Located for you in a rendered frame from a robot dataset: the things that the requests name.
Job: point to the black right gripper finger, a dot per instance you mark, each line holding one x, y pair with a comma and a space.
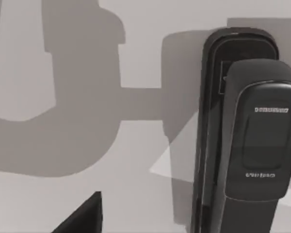
88, 217

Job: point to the black stapler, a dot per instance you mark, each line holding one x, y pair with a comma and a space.
245, 136

